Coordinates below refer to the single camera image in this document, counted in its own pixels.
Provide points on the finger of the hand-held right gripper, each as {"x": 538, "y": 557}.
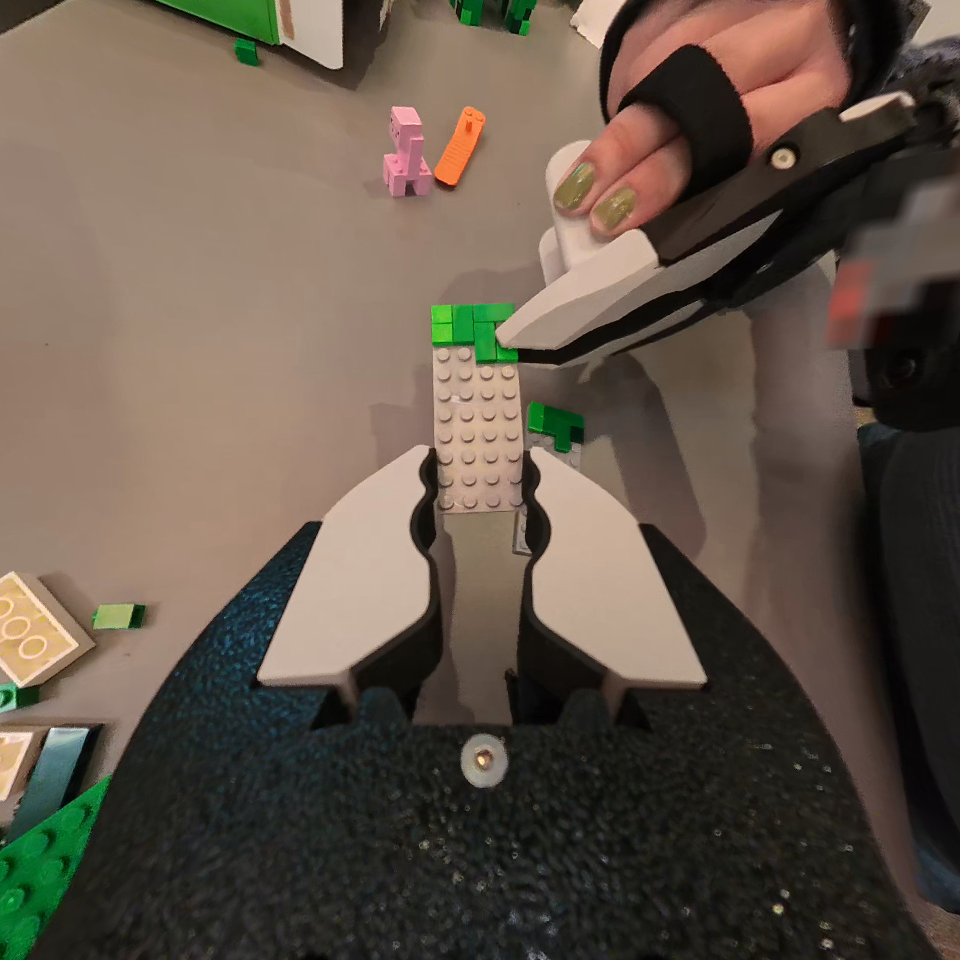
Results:
{"x": 637, "y": 337}
{"x": 600, "y": 300}

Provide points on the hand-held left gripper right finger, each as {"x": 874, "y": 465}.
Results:
{"x": 607, "y": 600}

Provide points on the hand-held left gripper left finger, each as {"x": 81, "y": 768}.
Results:
{"x": 352, "y": 600}

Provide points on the grey studded plate green tiles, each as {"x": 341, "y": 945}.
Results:
{"x": 480, "y": 420}
{"x": 555, "y": 424}

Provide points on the person's right hand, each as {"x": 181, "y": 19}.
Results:
{"x": 787, "y": 52}

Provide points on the orange brick separator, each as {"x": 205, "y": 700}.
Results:
{"x": 457, "y": 150}

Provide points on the white paper piece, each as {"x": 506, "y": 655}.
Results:
{"x": 592, "y": 19}

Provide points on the pink brick pig figure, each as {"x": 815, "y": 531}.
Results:
{"x": 409, "y": 161}

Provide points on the small bright green brick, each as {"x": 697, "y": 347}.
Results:
{"x": 116, "y": 616}

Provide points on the green brick figure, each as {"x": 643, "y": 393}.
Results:
{"x": 520, "y": 15}
{"x": 466, "y": 11}

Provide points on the person's dark ribbed clothing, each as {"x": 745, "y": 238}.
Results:
{"x": 915, "y": 600}

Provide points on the cream printed long brick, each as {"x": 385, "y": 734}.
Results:
{"x": 37, "y": 630}

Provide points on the dark green long tile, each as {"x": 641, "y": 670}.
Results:
{"x": 56, "y": 765}

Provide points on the small green stud brick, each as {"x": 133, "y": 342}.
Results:
{"x": 19, "y": 697}
{"x": 247, "y": 52}

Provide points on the cream printed square brick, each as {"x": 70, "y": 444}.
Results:
{"x": 15, "y": 765}

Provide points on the large green studded plate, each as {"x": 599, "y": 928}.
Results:
{"x": 37, "y": 877}

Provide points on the green toy set box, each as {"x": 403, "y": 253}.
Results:
{"x": 217, "y": 15}

